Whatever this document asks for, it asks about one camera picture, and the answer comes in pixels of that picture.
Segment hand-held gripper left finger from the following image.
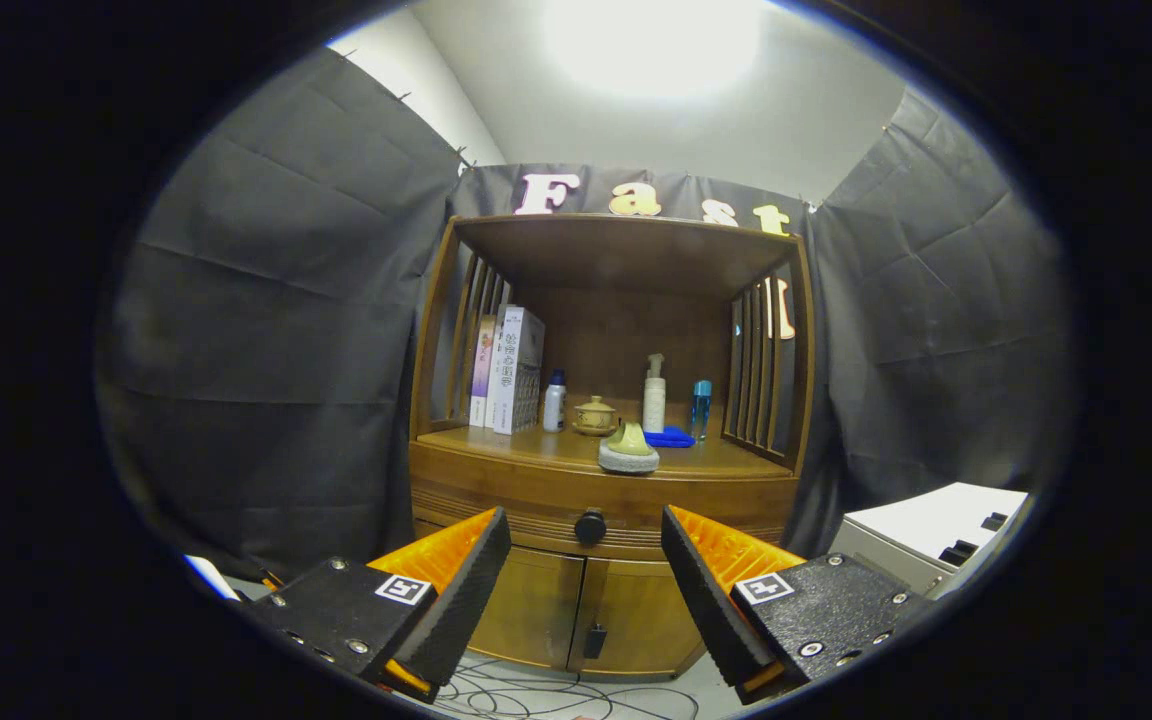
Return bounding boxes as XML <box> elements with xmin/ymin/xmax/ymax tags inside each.
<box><xmin>236</xmin><ymin>507</ymin><xmax>514</xmax><ymax>704</ymax></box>

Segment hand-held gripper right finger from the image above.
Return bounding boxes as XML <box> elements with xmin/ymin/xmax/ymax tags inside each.
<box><xmin>660</xmin><ymin>505</ymin><xmax>937</xmax><ymax>706</ymax></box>

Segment wooden drawer with black knob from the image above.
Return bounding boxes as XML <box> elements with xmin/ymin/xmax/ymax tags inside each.
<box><xmin>409</xmin><ymin>470</ymin><xmax>799</xmax><ymax>561</ymax></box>

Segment green handled sponge brush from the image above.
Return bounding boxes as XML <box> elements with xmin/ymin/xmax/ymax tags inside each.
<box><xmin>598</xmin><ymin>421</ymin><xmax>661</xmax><ymax>475</ymax></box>

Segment wooden cabinet door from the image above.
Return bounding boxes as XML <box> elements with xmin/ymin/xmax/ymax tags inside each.
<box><xmin>568</xmin><ymin>555</ymin><xmax>727</xmax><ymax>681</ymax></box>
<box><xmin>471</xmin><ymin>545</ymin><xmax>587</xmax><ymax>671</ymax></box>

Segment wooden countertop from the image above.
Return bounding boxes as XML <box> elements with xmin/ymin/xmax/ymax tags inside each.
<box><xmin>416</xmin><ymin>400</ymin><xmax>797</xmax><ymax>481</ymax></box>

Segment brown wooden cabinet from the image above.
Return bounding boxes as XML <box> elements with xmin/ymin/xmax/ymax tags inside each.
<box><xmin>408</xmin><ymin>212</ymin><xmax>817</xmax><ymax>683</ymax></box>

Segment white pump bottle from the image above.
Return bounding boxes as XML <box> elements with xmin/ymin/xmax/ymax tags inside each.
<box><xmin>642</xmin><ymin>353</ymin><xmax>667</xmax><ymax>434</ymax></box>

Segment yellow lidded teacup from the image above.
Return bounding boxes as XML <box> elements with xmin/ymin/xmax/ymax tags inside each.
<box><xmin>573</xmin><ymin>396</ymin><xmax>619</xmax><ymax>437</ymax></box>

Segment white grey plastic case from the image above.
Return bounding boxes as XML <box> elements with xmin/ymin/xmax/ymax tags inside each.
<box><xmin>826</xmin><ymin>483</ymin><xmax>1029</xmax><ymax>599</ymax></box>

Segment thin purple book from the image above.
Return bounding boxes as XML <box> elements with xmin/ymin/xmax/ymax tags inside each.
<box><xmin>469</xmin><ymin>316</ymin><xmax>497</xmax><ymax>429</ymax></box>

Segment thick white book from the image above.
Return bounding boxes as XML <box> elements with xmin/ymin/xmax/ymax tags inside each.
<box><xmin>492</xmin><ymin>305</ymin><xmax>547</xmax><ymax>435</ymax></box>

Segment black backdrop cloth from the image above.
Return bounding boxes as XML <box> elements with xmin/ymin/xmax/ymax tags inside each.
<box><xmin>96</xmin><ymin>45</ymin><xmax>1077</xmax><ymax>581</ymax></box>

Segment black floor cables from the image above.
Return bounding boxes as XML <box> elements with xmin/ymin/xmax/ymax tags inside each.
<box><xmin>431</xmin><ymin>655</ymin><xmax>702</xmax><ymax>720</ymax></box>

